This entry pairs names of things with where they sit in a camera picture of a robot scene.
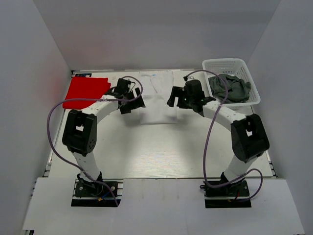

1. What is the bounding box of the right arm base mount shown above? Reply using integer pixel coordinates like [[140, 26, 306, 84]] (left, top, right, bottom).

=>
[[200, 179, 252, 209]]

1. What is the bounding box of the white t-shirt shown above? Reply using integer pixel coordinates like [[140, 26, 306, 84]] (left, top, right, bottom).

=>
[[139, 70, 177, 125]]

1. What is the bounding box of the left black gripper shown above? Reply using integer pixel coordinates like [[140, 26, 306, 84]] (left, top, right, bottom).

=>
[[120, 88, 145, 114]]

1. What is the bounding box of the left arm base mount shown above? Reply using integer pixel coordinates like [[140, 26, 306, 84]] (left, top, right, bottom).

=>
[[71, 174, 123, 208]]

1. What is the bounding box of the white plastic basket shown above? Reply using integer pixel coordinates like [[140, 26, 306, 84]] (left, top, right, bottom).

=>
[[202, 58, 261, 110]]

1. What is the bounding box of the dark grey t-shirt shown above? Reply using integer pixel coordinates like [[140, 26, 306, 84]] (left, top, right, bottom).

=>
[[208, 74, 251, 103]]

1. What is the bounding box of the folded red t-shirt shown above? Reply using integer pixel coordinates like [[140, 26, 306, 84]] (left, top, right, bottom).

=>
[[62, 76, 111, 110]]

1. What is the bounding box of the blue label sticker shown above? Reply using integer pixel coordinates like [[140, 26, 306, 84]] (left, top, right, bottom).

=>
[[74, 73, 92, 77]]

